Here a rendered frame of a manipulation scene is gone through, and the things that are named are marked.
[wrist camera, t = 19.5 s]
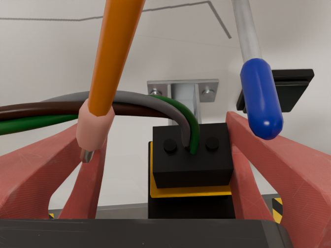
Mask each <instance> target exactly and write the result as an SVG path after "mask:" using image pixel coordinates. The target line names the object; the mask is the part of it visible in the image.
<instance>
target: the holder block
mask: <svg viewBox="0 0 331 248"><path fill-rule="evenodd" d="M151 142H152V141H149V142H148V219H236V217H235V211H234V206H233V200H232V195H225V197H224V198H223V199H201V200H165V201H161V200H160V198H152V197H151V195H150V154H151Z"/></svg>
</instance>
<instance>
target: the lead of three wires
mask: <svg viewBox="0 0 331 248"><path fill-rule="evenodd" d="M89 93H90V91H86V92H78V93H71V94H66V95H61V96H58V97H54V98H50V99H47V100H44V101H40V102H33V103H22V104H13V105H6V106H0V136H1V135H7V134H13V133H18V132H23V131H28V130H33V129H38V128H42V127H47V126H51V125H55V124H60V123H64V122H68V121H72V120H75V119H78V115H79V109H80V108H81V106H82V105H83V103H84V102H85V100H86V99H88V98H89ZM112 107H113V110H114V113H115V115H117V116H138V117H157V118H167V119H171V120H175V121H176V122H177V123H178V124H179V126H180V128H181V133H182V144H183V146H184V147H187V146H190V149H191V150H190V153H191V154H195V153H197V150H198V146H199V137H200V129H199V124H198V122H197V120H196V118H195V116H194V114H193V113H192V111H191V110H190V109H189V108H188V107H187V106H185V105H184V104H182V103H181V102H179V101H177V100H174V99H172V98H168V97H164V96H160V95H145V94H141V93H135V92H128V91H116V94H115V96H114V99H113V102H112Z"/></svg>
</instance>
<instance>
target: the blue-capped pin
mask: <svg viewBox="0 0 331 248"><path fill-rule="evenodd" d="M232 6H233V11H234V17H235V22H236V27H237V32H238V37H239V43H240V47H241V52H242V58H243V63H244V64H243V66H242V69H241V72H240V78H241V84H242V90H243V95H244V101H245V106H246V112H247V117H248V123H249V127H250V128H251V130H252V132H253V133H254V135H255V136H257V137H260V138H262V139H264V140H272V139H274V138H275V137H276V136H277V135H278V134H279V133H280V132H281V131H282V129H283V124H284V119H283V115H282V111H281V107H280V103H279V99H278V95H277V91H276V87H275V83H274V79H273V75H272V71H271V67H270V65H269V64H268V63H267V62H266V61H265V60H263V58H262V54H261V50H260V46H259V42H258V37H257V33H256V29H255V24H254V20H253V16H252V12H251V7H250V3H249V0H232Z"/></svg>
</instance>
